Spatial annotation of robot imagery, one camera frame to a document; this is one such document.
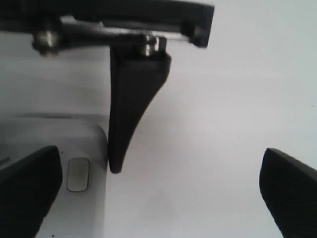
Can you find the white power strip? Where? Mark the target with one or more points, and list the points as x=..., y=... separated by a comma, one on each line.
x=79, y=208

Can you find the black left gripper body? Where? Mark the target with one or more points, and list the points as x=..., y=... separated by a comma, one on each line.
x=63, y=25

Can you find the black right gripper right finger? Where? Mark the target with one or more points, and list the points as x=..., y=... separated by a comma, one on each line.
x=289, y=190

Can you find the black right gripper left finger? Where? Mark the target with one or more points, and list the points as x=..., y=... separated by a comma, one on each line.
x=28, y=188

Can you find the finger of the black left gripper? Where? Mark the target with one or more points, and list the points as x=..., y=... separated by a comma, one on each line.
x=135, y=80

